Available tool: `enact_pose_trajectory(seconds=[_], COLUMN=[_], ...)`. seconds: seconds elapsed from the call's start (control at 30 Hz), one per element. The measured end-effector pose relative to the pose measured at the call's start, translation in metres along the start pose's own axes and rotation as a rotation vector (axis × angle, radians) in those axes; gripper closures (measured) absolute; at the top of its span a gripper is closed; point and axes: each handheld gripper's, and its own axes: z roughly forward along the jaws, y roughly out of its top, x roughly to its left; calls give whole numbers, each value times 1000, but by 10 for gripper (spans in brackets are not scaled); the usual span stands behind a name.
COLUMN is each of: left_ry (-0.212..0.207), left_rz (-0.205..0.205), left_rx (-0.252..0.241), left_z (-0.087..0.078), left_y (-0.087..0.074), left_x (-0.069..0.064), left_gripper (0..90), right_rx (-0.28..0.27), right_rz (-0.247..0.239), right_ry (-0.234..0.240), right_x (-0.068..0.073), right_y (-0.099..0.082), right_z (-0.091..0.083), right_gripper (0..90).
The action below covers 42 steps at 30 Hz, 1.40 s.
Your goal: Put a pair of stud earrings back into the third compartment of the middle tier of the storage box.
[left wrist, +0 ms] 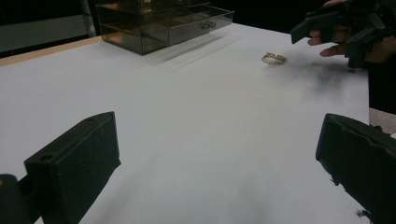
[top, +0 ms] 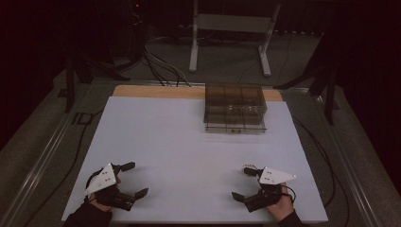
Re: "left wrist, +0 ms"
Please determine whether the clear brown acrylic drawer organizer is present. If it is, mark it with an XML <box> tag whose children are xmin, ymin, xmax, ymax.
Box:
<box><xmin>94</xmin><ymin>0</ymin><xmax>235</xmax><ymax>57</ymax></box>

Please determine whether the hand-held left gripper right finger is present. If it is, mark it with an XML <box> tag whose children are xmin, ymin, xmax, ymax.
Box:
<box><xmin>315</xmin><ymin>113</ymin><xmax>396</xmax><ymax>224</ymax></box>

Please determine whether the grey background panel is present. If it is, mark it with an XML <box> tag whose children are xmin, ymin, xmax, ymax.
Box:
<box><xmin>0</xmin><ymin>13</ymin><xmax>90</xmax><ymax>54</ymax></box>

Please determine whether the clear brown acrylic drawer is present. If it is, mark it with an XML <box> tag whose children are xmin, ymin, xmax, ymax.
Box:
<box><xmin>146</xmin><ymin>3</ymin><xmax>235</xmax><ymax>47</ymax></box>

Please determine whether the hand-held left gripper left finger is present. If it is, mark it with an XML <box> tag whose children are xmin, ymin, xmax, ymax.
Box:
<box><xmin>23</xmin><ymin>111</ymin><xmax>122</xmax><ymax>224</ymax></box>

